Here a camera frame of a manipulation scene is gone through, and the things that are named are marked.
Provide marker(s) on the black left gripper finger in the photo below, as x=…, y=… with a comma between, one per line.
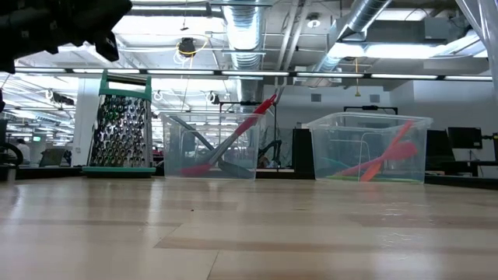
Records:
x=109, y=46

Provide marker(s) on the long black spatula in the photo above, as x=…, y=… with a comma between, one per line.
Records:
x=194, y=135

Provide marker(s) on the red silicone spatula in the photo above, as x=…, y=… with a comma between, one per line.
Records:
x=257, y=113

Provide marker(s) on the blue silicone spatula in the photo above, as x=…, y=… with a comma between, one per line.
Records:
x=334, y=162

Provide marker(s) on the orange spatula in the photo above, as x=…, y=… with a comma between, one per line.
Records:
x=402, y=133

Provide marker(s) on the pink spatula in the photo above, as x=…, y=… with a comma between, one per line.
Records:
x=404, y=151

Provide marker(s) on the teal metal box grater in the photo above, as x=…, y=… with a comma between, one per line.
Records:
x=120, y=132

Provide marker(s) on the person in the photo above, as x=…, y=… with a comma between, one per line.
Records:
x=24, y=151

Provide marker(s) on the clear plastic bin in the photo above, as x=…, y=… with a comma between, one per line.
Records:
x=342, y=136
x=249, y=148

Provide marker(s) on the round ceiling sensor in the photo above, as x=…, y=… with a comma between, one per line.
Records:
x=313, y=21

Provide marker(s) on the black cabinet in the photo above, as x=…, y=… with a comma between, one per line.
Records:
x=303, y=151

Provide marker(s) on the black overhead bar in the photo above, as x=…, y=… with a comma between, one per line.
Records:
x=369, y=109

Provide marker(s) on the black monitor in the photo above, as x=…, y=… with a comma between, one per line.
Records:
x=465, y=138

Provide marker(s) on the dark desk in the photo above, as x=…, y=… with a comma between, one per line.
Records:
x=467, y=165

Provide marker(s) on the silver ventilation duct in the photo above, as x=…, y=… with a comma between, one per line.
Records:
x=358, y=19
x=243, y=39

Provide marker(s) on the ceiling light rail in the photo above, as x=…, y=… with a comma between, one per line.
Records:
x=253, y=73

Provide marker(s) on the black aluminium frame rail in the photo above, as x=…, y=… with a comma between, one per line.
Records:
x=284, y=174

